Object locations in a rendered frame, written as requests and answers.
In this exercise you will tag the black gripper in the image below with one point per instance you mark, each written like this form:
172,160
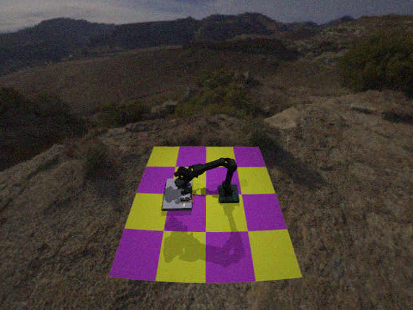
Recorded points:
185,188

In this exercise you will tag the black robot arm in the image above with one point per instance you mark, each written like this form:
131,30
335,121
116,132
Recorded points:
199,169

